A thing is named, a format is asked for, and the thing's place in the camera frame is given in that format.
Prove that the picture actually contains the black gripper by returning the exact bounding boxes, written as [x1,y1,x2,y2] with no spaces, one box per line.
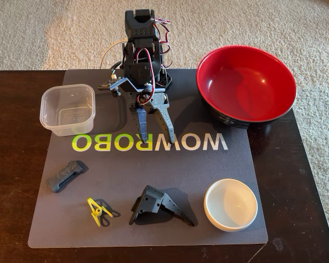
[125,82,174,145]

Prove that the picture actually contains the dark gray printed gripper part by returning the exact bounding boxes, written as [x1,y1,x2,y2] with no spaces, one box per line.
[129,185,195,227]

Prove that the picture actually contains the clear plastic container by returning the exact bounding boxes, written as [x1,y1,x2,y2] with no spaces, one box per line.
[39,83,96,137]

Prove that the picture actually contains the yellow wire clip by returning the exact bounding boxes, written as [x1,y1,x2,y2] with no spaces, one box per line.
[86,197,114,227]

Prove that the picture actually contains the dark gray slotted printed block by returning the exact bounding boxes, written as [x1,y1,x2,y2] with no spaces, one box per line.
[44,160,83,193]

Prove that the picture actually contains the small white ceramic bowl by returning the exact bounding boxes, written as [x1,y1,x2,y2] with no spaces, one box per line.
[203,178,258,233]

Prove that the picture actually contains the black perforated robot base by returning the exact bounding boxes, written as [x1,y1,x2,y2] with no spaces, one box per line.
[155,68,173,91]

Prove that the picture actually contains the red bowl with black outside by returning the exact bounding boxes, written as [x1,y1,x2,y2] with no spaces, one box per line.
[195,45,297,129]

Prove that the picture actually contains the gray WOWROBO mat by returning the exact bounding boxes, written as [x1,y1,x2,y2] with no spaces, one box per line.
[27,68,269,249]

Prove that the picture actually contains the red white black servo wires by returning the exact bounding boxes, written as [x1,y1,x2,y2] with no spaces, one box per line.
[151,16,173,69]
[135,48,157,105]

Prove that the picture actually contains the blue camera mount bracket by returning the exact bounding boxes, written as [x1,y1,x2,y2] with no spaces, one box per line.
[117,78,166,93]

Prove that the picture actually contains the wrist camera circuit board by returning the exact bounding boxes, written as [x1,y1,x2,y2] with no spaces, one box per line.
[98,76,128,97]

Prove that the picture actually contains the thin black cable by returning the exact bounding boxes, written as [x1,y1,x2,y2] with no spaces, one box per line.
[109,60,126,73]

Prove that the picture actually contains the thin white cable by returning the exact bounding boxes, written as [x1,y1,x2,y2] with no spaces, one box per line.
[100,40,126,71]

